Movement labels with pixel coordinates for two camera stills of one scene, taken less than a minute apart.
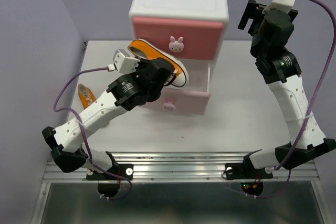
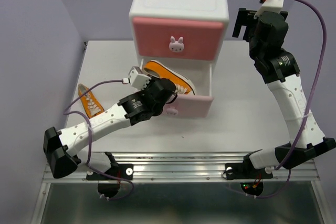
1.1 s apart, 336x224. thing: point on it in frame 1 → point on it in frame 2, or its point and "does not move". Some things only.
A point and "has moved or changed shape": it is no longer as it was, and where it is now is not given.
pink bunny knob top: [176, 46] does not move
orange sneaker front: [86, 96] does not move
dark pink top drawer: [186, 39] does not move
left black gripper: [143, 63] → [151, 81]
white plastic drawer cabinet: [187, 12] does not move
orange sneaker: [144, 49] has moved or changed shape
